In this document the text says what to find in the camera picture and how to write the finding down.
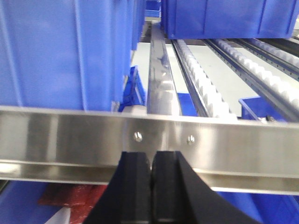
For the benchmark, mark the steel divider guide rail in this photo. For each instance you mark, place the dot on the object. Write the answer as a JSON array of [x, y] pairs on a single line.
[[162, 96]]

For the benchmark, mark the white roller track right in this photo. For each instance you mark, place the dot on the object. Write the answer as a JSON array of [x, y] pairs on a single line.
[[280, 94]]

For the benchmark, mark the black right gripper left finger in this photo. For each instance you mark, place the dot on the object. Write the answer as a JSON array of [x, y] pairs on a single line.
[[126, 199]]

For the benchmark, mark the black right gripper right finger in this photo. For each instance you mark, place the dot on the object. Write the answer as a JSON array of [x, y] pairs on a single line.
[[180, 196]]

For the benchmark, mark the blue bin upper right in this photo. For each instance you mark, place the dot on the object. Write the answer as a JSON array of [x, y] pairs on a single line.
[[219, 19]]

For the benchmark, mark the white roller track left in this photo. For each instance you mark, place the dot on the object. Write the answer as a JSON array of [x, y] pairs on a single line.
[[207, 101]]

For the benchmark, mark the white roller track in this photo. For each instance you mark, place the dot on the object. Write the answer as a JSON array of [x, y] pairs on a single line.
[[207, 101], [280, 94]]

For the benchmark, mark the large blue bin upper shelf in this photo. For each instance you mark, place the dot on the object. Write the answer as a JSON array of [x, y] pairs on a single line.
[[67, 54]]

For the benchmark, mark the small blue bin below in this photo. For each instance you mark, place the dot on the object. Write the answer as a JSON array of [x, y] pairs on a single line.
[[257, 108]]

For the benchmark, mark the stainless steel shelf front rail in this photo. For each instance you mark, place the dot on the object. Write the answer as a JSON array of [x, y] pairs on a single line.
[[85, 147]]

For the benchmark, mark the blue bin with red bags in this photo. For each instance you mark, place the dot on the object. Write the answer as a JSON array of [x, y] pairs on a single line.
[[19, 205]]

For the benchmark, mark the red plastic bag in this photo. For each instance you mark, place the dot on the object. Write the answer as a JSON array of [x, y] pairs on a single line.
[[80, 198]]

